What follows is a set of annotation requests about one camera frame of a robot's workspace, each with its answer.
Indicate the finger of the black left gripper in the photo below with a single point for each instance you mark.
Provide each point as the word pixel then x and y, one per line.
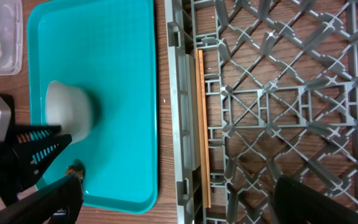
pixel 26 133
pixel 35 157

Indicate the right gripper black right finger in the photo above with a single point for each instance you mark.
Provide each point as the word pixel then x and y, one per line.
pixel 294 202

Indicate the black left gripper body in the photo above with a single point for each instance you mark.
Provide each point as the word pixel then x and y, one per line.
pixel 9 173

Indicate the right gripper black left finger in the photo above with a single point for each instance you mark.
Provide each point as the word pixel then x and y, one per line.
pixel 59 202

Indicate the brown food scrap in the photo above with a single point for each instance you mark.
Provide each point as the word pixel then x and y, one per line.
pixel 77 168

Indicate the grey bowl with rice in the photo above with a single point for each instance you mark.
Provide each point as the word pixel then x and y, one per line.
pixel 69 107

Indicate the wooden chopstick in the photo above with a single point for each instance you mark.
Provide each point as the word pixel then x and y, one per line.
pixel 201 132
pixel 205 125

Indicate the grey dishwasher rack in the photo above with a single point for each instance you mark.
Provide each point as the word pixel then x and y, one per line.
pixel 281 81

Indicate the clear plastic bin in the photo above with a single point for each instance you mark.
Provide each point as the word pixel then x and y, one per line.
pixel 11 36

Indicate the teal serving tray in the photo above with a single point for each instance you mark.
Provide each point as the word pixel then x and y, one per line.
pixel 107 48

